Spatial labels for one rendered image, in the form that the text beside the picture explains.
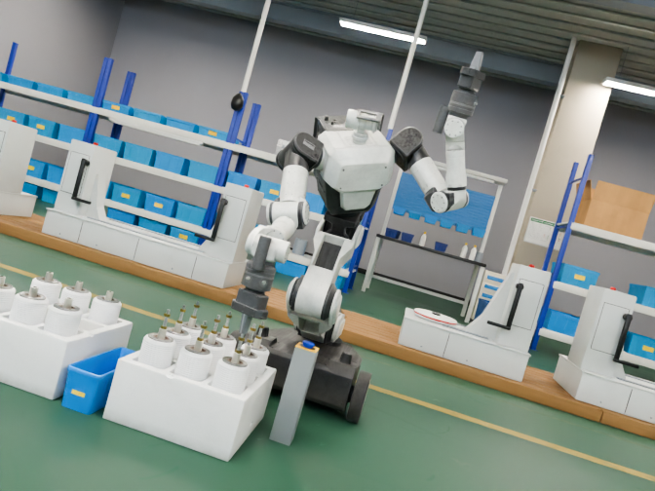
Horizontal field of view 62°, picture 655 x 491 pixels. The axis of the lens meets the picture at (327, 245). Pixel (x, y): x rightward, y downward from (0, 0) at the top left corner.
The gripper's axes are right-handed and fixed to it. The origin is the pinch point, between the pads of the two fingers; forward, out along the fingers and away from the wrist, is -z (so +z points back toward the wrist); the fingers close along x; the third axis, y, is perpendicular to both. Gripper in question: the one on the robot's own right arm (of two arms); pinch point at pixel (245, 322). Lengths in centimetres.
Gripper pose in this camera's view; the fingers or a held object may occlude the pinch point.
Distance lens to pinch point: 162.3
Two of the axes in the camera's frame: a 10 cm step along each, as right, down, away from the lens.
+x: -8.1, -2.5, 5.3
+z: 2.7, -9.6, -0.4
